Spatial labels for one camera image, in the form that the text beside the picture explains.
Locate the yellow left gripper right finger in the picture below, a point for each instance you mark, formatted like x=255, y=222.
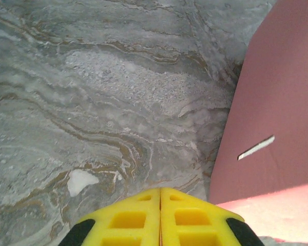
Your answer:
x=192, y=220

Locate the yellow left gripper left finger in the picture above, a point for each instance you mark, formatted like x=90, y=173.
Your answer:
x=128, y=220

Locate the pink paper box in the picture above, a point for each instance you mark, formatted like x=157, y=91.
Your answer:
x=272, y=102

